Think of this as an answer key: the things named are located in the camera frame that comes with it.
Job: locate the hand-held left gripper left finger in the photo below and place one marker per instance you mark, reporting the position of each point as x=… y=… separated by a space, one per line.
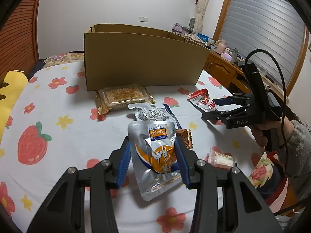
x=122 y=165

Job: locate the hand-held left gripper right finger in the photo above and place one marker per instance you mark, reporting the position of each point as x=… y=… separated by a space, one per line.
x=182 y=162

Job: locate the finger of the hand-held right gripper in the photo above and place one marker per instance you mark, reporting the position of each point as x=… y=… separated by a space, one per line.
x=222 y=101
x=213 y=115

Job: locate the red white snack packet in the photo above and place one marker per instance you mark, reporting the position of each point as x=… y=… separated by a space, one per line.
x=198 y=100

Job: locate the bronze small packet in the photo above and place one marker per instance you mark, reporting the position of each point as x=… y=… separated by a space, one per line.
x=186 y=137

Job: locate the silver packet orange print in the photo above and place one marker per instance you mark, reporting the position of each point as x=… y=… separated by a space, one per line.
x=155 y=155

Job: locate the silver foil packet grey print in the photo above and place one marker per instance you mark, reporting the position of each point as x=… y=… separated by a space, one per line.
x=150 y=114

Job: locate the sesame cake packet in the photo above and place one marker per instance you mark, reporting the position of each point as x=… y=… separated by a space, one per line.
x=124 y=95

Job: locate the brown cardboard box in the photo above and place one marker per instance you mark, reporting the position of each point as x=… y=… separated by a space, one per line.
x=141 y=63

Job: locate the person's right forearm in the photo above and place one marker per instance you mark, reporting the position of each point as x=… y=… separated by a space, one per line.
x=300 y=150

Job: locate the person's right hand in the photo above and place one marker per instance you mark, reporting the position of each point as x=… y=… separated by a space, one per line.
x=258 y=136

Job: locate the wooden cabinet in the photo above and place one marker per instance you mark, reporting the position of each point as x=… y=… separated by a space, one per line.
x=218 y=68

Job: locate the small white pink packet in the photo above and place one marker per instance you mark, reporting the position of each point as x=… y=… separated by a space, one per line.
x=220 y=160

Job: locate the pink tissue box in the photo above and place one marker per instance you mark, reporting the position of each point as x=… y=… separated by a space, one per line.
x=228 y=57

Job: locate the pink thermos jug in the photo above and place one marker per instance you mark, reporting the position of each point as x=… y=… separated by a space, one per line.
x=221 y=47

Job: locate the blue box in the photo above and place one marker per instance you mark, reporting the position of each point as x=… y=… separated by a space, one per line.
x=203 y=37

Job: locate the fruit print tablecloth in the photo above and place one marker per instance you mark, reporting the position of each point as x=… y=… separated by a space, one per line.
x=60 y=138

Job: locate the patterned folded cloth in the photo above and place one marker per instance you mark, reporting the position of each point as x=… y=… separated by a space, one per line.
x=194 y=37

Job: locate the grey window blind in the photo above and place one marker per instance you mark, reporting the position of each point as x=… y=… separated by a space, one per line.
x=262 y=24

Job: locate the small white fan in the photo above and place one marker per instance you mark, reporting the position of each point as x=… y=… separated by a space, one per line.
x=192 y=23

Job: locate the purple folded cloth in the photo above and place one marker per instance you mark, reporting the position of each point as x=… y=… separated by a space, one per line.
x=179 y=28

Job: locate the patterned curtain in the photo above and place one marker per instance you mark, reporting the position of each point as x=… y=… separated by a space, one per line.
x=203 y=9

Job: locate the floral quilt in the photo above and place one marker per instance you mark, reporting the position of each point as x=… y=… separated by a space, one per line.
x=63 y=57

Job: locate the yellow plush toy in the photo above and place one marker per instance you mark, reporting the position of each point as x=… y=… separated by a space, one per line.
x=12 y=89

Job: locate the wooden louvred wardrobe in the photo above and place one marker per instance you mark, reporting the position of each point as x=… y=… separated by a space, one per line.
x=19 y=29

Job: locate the white wall switch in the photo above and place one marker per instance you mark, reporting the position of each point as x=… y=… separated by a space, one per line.
x=143 y=19

